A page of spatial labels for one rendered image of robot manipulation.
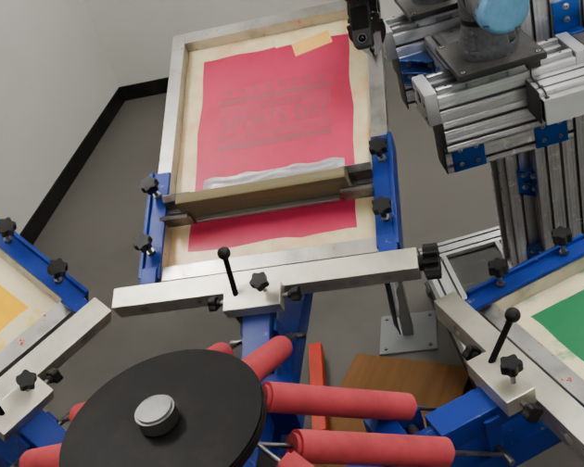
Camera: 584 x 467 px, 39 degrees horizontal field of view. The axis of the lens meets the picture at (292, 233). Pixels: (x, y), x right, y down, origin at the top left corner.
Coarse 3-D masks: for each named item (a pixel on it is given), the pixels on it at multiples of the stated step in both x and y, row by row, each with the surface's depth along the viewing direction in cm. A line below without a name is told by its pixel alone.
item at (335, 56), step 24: (288, 48) 219; (336, 48) 214; (288, 72) 215; (312, 72) 213; (336, 72) 210; (336, 96) 206; (336, 120) 202; (288, 144) 203; (312, 144) 200; (336, 144) 198; (288, 216) 191; (312, 216) 189; (336, 216) 188
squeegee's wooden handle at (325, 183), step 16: (288, 176) 184; (304, 176) 183; (320, 176) 181; (336, 176) 180; (192, 192) 190; (208, 192) 188; (224, 192) 187; (240, 192) 186; (256, 192) 185; (272, 192) 185; (288, 192) 185; (304, 192) 185; (320, 192) 185; (336, 192) 185; (192, 208) 191; (208, 208) 191; (224, 208) 191; (240, 208) 191
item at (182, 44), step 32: (192, 32) 228; (224, 32) 225; (256, 32) 223; (384, 64) 206; (384, 96) 197; (384, 128) 192; (160, 160) 207; (256, 256) 184; (288, 256) 182; (320, 256) 179
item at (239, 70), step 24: (216, 72) 223; (240, 72) 220; (264, 72) 217; (216, 96) 218; (216, 120) 214; (216, 144) 209; (216, 168) 205; (240, 168) 203; (264, 168) 201; (264, 216) 193; (192, 240) 196; (216, 240) 194; (240, 240) 192; (264, 240) 190
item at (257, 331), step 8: (272, 312) 171; (248, 320) 170; (256, 320) 170; (264, 320) 169; (272, 320) 170; (248, 328) 169; (256, 328) 169; (264, 328) 168; (272, 328) 169; (248, 336) 168; (256, 336) 168; (264, 336) 167; (272, 336) 168; (248, 344) 167; (256, 344) 167; (248, 352) 166
